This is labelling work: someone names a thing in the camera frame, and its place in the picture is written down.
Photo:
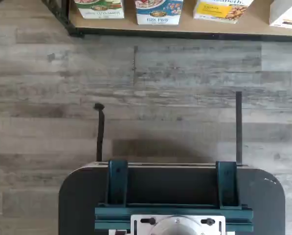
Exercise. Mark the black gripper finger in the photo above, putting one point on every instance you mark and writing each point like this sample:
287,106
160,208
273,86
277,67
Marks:
239,127
100,132

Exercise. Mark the blue white flax cereal box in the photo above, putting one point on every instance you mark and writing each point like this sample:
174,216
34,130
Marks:
158,12

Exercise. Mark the wooden shelf board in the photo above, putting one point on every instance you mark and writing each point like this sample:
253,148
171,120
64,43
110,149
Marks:
187,23

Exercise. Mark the yellow purely elizabeth box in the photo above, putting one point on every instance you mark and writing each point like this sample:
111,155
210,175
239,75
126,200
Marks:
219,9

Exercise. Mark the green cereal box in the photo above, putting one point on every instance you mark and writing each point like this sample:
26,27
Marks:
99,8

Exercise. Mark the white patterned pantry box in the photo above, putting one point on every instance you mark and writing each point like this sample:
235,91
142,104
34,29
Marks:
287,12

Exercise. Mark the black metal rack frame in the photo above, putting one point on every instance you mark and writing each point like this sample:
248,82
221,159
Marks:
160,34

